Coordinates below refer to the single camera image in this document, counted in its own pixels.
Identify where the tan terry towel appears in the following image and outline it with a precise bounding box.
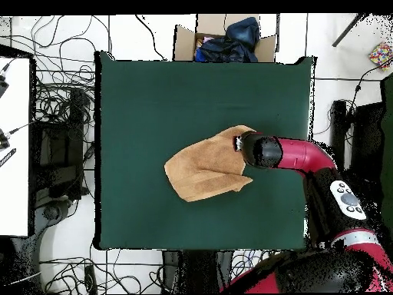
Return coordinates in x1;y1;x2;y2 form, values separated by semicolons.
163;124;257;203

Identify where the multicolour spotted item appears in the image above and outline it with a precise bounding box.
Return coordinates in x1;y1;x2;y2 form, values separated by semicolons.
368;41;393;71

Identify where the dark green table cloth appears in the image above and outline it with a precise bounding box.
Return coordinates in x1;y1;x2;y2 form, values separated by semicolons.
94;51;317;251

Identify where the dark navy garment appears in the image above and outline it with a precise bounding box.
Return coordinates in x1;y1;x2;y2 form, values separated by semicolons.
194;36;259;63

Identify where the brown cardboard box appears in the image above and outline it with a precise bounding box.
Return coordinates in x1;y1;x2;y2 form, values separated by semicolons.
173;13;278;63

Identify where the blue denim garment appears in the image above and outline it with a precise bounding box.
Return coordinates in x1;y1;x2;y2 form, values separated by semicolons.
226;16;261;50

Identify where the grey stand base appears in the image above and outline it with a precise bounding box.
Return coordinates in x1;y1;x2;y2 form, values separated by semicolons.
33;199;78;247

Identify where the black power strip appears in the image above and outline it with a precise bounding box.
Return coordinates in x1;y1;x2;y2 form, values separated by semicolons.
84;265;97;294

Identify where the white table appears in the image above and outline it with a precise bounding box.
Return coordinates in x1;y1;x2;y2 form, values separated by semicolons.
0;56;31;237

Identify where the black strip with marks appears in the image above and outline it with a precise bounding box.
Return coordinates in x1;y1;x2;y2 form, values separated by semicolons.
0;147;17;168

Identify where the green cloth on side table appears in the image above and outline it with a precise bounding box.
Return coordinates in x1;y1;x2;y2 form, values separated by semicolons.
378;73;393;240

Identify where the black pole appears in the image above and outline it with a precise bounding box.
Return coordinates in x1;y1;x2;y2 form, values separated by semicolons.
331;13;366;48

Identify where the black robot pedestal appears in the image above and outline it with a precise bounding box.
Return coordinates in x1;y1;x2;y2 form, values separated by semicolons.
161;250;234;294

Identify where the black stand frame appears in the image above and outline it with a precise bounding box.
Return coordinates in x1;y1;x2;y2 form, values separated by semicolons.
30;88;91;202
328;99;386;185

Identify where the black cable with connector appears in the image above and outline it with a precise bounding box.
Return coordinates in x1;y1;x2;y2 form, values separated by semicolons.
346;59;393;124

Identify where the black device with cable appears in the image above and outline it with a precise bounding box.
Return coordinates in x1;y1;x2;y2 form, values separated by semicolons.
0;121;35;151

